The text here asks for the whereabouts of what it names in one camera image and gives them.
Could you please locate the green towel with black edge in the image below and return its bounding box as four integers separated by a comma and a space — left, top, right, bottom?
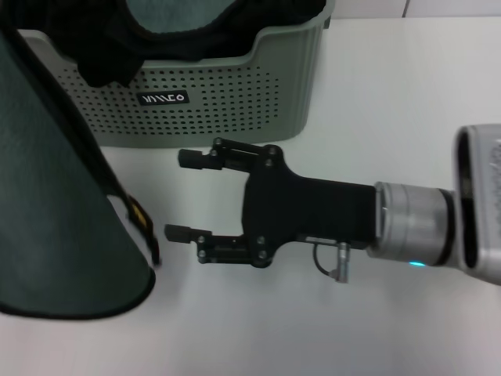
0, 15, 162, 320

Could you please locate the right gripper metal cable connector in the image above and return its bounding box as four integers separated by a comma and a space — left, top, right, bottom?
312, 239, 352, 284

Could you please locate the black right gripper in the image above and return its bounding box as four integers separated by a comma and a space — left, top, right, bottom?
164, 137, 380, 270

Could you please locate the grey-green perforated storage box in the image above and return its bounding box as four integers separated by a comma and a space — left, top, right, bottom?
15, 0, 333, 150

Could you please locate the teal towel with black trim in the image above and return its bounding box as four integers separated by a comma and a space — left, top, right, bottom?
124, 0, 232, 35

